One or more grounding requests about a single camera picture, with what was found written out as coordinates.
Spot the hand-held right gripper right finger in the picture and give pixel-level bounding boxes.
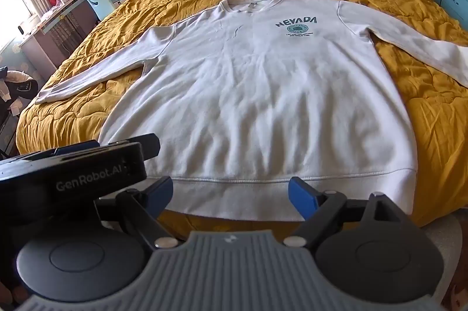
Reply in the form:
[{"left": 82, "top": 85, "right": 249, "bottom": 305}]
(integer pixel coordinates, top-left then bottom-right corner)
[{"left": 283, "top": 177, "right": 415, "bottom": 249}]

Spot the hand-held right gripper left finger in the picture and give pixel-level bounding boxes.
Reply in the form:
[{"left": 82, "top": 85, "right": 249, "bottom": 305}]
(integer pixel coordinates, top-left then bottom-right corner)
[{"left": 94, "top": 176, "right": 180, "bottom": 250}]

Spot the white printed sweatshirt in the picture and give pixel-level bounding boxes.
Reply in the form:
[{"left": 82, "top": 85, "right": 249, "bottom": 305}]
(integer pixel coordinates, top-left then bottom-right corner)
[{"left": 35, "top": 0, "right": 468, "bottom": 224}]

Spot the dark and white jacket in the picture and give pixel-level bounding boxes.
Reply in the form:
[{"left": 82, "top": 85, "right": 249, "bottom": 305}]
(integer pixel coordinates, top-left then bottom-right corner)
[{"left": 0, "top": 67, "right": 39, "bottom": 102}]

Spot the grey desk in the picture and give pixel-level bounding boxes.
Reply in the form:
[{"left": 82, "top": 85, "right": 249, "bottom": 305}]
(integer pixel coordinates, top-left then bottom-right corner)
[{"left": 19, "top": 0, "right": 92, "bottom": 60}]

